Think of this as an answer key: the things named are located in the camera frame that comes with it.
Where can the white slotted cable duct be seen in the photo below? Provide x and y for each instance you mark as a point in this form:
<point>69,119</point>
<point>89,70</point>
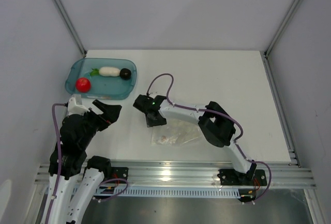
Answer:
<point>181,192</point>

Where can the white radish with leaves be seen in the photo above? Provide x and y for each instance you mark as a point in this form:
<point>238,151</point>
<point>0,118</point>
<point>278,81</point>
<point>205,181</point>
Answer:
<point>105,72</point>

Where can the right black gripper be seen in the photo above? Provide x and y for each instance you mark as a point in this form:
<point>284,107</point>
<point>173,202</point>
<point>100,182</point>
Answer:
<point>151,123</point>

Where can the teal plastic tray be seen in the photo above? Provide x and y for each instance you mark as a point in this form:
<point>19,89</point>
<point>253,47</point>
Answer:
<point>102,87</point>

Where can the left aluminium frame post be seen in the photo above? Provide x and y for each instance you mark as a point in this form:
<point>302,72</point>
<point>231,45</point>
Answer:
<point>69,26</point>

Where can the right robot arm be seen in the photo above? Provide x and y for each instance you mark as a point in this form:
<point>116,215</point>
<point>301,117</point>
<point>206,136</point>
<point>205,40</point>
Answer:
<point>215,124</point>

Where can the clear zip top bag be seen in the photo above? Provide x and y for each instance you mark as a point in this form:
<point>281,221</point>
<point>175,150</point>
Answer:
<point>176,133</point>

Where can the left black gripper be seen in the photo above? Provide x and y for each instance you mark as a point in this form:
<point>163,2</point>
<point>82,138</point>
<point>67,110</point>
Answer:
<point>110,114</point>

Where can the red tomato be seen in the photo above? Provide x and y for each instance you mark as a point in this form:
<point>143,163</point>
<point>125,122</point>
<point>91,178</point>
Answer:
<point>83,85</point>

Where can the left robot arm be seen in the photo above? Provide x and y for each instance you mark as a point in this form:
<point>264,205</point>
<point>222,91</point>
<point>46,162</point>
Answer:
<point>73,178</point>

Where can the right aluminium frame post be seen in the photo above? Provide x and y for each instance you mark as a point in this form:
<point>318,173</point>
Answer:
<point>289,15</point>

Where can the aluminium frame post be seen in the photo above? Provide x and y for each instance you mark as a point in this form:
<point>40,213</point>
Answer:
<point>289,15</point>
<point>69,26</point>

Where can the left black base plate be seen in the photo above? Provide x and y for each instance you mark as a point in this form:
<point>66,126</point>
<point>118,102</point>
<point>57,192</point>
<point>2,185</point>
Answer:
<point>118,175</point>

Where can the aluminium mounting rail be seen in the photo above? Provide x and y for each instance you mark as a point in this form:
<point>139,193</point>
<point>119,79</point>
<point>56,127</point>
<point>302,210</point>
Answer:
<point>204,174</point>

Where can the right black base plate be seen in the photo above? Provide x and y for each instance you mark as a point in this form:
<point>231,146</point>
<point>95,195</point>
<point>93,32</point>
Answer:
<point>230,177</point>

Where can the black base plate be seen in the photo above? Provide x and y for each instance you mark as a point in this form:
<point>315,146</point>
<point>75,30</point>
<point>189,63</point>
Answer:
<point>118,175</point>
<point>230,177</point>

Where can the dark round fruit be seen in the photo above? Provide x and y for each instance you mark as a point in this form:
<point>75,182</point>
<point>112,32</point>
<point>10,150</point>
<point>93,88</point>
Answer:
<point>125,74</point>

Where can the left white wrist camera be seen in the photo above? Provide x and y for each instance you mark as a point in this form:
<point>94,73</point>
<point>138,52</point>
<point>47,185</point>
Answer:
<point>75,105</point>

